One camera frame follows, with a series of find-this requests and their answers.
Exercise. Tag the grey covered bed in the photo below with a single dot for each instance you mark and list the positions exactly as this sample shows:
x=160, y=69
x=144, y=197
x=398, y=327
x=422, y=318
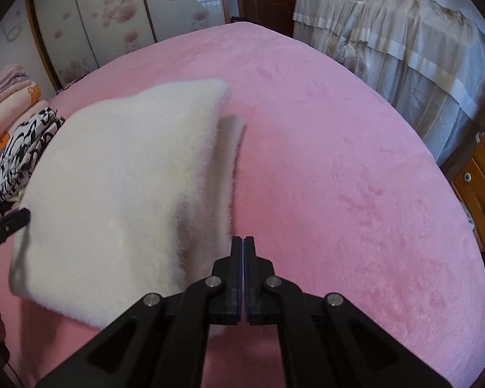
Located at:
x=408, y=28

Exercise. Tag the black and white patterned cloth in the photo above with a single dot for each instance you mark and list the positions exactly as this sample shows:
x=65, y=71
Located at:
x=20, y=145

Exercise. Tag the pink plush bed blanket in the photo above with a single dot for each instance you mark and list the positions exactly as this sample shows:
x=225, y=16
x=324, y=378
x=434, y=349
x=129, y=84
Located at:
x=327, y=169

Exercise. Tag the folded peach bear blanket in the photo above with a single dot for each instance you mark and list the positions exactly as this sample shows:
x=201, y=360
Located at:
x=8, y=105

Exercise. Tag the white fluffy sweater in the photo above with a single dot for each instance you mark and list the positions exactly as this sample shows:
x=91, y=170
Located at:
x=121, y=194

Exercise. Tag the floral sliding door wardrobe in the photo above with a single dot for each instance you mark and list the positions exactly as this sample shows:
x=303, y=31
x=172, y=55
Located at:
x=117, y=12

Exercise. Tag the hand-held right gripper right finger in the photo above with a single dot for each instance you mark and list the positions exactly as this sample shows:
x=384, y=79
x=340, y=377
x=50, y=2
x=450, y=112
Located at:
x=248, y=275

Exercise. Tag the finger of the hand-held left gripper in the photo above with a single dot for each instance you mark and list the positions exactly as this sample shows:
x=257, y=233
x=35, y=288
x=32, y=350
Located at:
x=12, y=222

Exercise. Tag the wooden drawer cabinet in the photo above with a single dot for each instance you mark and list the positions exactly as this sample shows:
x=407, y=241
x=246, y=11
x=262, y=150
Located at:
x=483, y=186

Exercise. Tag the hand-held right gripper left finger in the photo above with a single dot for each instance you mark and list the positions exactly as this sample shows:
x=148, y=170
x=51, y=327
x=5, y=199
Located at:
x=235, y=275

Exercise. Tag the folded lilac blanket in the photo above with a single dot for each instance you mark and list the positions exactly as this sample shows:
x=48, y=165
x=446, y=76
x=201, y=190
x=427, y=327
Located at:
x=6, y=83

